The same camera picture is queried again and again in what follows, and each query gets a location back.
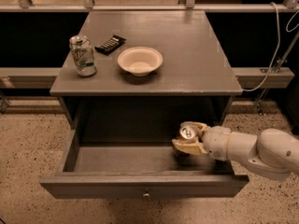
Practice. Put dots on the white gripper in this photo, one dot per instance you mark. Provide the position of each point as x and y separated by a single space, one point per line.
216 142

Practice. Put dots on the orange soda can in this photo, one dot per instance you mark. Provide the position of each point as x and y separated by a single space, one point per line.
185 143

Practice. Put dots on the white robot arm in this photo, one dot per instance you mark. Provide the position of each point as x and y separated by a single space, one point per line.
273 153

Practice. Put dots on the grey cabinet counter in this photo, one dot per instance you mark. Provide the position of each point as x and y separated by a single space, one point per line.
194 63

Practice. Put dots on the open grey top drawer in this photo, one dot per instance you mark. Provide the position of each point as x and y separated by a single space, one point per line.
127 170

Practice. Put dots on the green white soda can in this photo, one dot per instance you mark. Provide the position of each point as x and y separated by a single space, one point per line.
82 53

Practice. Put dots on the white paper bowl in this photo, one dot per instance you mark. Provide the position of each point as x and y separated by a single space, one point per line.
140 61

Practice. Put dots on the metal stand pole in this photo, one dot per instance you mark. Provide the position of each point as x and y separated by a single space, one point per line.
274 71

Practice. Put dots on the black snack bar wrapper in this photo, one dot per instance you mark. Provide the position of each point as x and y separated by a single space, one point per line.
112 44

